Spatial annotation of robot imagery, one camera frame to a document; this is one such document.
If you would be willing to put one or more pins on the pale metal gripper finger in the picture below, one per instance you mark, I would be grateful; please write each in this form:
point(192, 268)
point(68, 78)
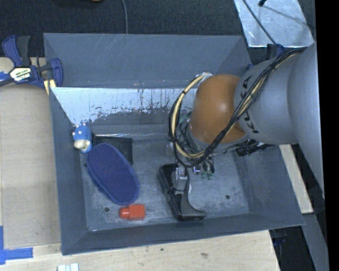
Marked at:
point(181, 182)
point(170, 149)

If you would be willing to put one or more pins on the black angular plastic tool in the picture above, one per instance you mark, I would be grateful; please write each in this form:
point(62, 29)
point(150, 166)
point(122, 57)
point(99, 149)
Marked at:
point(166, 183)

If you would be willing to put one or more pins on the black flat box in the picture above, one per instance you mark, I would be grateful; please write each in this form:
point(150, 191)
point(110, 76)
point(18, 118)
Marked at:
point(124, 147)

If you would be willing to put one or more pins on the red toy block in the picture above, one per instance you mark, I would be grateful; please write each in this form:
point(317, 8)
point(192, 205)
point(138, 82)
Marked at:
point(135, 212)

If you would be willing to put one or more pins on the blue oval cloth pad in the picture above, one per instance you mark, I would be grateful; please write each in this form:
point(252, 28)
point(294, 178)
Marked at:
point(113, 174)

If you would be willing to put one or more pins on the blue spotted toy animal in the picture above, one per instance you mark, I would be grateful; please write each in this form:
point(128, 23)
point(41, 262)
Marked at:
point(83, 135)

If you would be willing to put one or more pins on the grey metal bin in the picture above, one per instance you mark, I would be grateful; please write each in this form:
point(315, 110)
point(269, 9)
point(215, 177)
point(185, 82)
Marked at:
point(143, 60)

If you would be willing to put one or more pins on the brown cardboard board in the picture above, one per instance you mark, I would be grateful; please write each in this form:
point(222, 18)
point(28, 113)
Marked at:
point(26, 168)

